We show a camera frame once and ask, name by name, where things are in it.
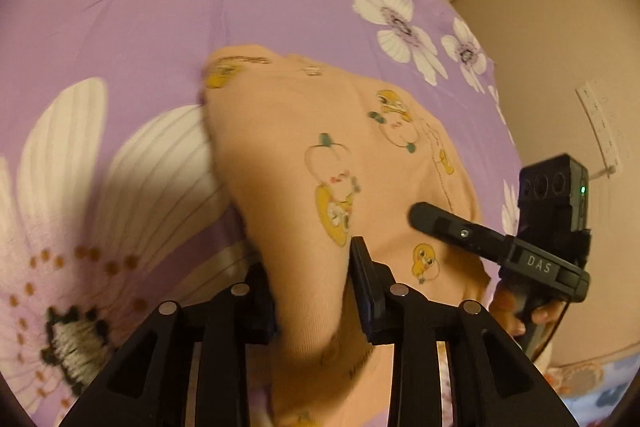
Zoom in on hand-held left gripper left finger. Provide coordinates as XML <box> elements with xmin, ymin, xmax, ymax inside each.
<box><xmin>59</xmin><ymin>264</ymin><xmax>277</xmax><ymax>427</ymax></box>

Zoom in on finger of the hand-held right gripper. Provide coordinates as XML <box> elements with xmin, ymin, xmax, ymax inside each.
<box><xmin>408</xmin><ymin>201</ymin><xmax>517</xmax><ymax>266</ymax></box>

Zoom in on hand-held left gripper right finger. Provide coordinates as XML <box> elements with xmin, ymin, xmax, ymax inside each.
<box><xmin>350</xmin><ymin>236</ymin><xmax>567</xmax><ymax>427</ymax></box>

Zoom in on orange printed baby shirt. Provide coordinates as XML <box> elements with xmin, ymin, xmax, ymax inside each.
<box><xmin>200</xmin><ymin>45</ymin><xmax>502</xmax><ymax>427</ymax></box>

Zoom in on person's right hand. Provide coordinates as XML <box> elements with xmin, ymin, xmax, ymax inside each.
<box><xmin>491</xmin><ymin>291</ymin><xmax>561</xmax><ymax>337</ymax></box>

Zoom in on floral printed cloth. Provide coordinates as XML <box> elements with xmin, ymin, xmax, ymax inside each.
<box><xmin>542</xmin><ymin>357</ymin><xmax>632</xmax><ymax>414</ymax></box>

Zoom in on purple floral bed sheet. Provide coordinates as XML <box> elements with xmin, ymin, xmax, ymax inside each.
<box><xmin>0</xmin><ymin>0</ymin><xmax>522</xmax><ymax>427</ymax></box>

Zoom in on white cable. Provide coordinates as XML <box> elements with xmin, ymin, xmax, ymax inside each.
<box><xmin>587</xmin><ymin>164</ymin><xmax>619</xmax><ymax>182</ymax></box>

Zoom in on white wall socket strip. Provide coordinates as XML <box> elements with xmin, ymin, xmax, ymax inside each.
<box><xmin>575</xmin><ymin>79</ymin><xmax>624</xmax><ymax>178</ymax></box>

